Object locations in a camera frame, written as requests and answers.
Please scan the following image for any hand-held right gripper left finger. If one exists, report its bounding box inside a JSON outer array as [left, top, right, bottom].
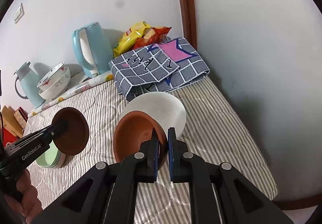
[[33, 128, 161, 224]]

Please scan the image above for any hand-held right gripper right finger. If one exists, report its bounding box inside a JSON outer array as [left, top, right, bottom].
[[167, 127, 295, 224]]

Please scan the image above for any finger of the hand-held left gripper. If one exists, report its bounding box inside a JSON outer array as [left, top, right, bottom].
[[23, 120, 69, 143]]

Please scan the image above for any small brown bowl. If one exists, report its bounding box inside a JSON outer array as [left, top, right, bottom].
[[53, 107, 90, 156], [113, 110, 168, 167]]

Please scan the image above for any green plate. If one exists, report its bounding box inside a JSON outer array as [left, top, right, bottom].
[[35, 140, 60, 168]]

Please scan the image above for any pink plate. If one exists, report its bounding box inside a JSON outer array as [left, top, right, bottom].
[[50, 151, 65, 169]]

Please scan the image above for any large white bowl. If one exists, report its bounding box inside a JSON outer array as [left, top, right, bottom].
[[119, 92, 187, 139]]

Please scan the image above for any person's left hand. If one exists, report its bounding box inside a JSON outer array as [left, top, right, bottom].
[[16, 169, 43, 220]]

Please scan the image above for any red box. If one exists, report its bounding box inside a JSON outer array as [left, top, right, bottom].
[[2, 125, 20, 147]]

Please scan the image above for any brown patterned box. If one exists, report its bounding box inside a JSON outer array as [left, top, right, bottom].
[[13, 107, 29, 129]]

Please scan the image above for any light wooden board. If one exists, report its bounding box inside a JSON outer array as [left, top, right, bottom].
[[1, 105, 24, 139]]

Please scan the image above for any white patterned bowl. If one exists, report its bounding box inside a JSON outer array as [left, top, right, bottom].
[[38, 66, 71, 101]]

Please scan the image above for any rolled floral paper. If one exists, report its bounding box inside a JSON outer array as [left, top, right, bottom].
[[27, 72, 116, 118]]

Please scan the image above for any striped tablecloth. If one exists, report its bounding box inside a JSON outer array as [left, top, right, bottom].
[[22, 78, 279, 224]]

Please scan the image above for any light blue thermos jug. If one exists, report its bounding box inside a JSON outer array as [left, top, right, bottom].
[[13, 61, 46, 108]]

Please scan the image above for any floral rimmed white bowl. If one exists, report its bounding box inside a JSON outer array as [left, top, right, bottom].
[[37, 62, 65, 89]]

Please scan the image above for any grey checkered cloth bag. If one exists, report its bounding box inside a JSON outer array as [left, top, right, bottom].
[[108, 37, 211, 102]]

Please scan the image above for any light blue electric kettle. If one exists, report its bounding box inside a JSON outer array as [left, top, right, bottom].
[[72, 22, 114, 79]]

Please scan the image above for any orange chip bag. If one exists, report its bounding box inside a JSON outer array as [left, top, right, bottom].
[[130, 26, 172, 51]]

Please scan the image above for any yellow chip bag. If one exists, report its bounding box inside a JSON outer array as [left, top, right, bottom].
[[112, 21, 152, 58]]

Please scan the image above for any brown baseboard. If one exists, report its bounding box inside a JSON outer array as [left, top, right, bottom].
[[274, 197, 313, 211]]

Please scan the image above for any white light switch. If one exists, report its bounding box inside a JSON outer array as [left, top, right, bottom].
[[13, 2, 25, 24]]

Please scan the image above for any brown wooden door frame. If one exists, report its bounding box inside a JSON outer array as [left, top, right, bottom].
[[173, 0, 198, 44]]

